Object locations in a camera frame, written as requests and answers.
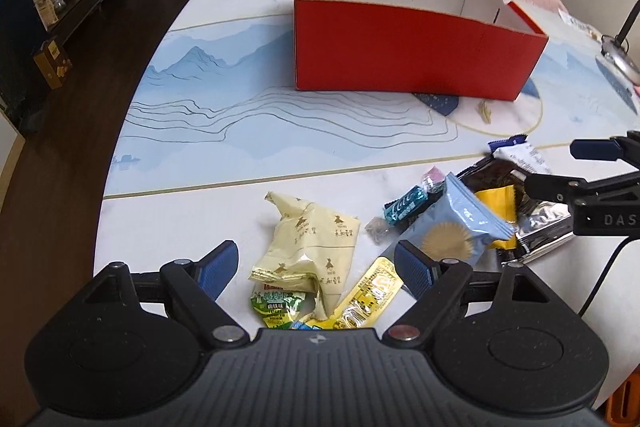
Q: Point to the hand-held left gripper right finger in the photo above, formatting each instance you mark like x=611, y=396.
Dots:
x=415, y=269

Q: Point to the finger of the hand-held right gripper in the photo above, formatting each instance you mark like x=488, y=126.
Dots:
x=592, y=150
x=550, y=186

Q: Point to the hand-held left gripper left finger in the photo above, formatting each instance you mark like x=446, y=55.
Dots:
x=217, y=269

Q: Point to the white blue snack packet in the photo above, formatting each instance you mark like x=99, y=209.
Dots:
x=522, y=157

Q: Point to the silver black snack packet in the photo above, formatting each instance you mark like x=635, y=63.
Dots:
x=542, y=227

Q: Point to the yellow sachet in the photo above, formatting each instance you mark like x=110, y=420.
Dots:
x=367, y=294

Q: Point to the small grey candy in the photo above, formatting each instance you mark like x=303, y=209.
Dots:
x=377, y=229

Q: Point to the dark brown snack packet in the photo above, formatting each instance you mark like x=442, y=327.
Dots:
x=495, y=172

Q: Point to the yellow snack packet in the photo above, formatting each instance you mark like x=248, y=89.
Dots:
x=495, y=207

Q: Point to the teal candy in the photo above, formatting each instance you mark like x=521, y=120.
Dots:
x=406, y=204

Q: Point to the green snack packet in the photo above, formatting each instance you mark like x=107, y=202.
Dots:
x=277, y=307

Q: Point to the light blue snack packet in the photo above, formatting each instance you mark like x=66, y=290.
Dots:
x=465, y=217

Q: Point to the pink candy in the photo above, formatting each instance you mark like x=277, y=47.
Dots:
x=432, y=179

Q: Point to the cream snack packet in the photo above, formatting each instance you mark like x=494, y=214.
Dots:
x=310, y=242

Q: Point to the red cardboard box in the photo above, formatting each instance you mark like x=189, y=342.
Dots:
x=400, y=52

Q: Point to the black stand with round base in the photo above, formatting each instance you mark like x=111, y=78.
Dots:
x=620, y=52

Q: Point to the orange box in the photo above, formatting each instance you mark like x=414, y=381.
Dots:
x=622, y=407

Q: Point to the yellow cardboard carton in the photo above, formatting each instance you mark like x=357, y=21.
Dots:
x=52, y=64

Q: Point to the black cabinet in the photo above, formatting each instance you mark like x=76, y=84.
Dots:
x=17, y=47

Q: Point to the beige paper bag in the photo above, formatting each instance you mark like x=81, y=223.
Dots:
x=46, y=9

